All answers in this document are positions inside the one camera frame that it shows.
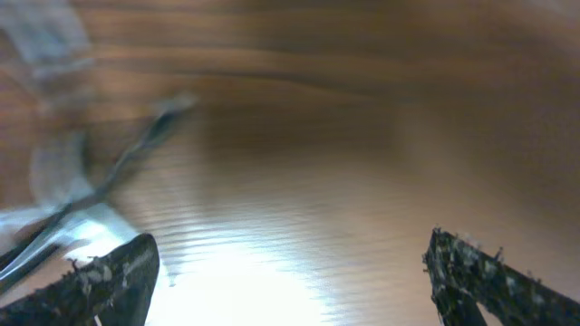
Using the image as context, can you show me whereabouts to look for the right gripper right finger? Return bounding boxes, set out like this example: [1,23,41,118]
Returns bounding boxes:
[422,227,579,326]

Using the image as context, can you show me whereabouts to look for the black usb cable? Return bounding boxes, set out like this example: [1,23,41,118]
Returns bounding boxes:
[0,92,198,295]

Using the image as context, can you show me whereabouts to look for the white usb cable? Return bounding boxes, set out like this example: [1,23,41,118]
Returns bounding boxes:
[0,126,141,273]

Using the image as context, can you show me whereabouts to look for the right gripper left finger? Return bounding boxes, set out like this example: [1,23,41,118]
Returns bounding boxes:
[1,234,160,326]

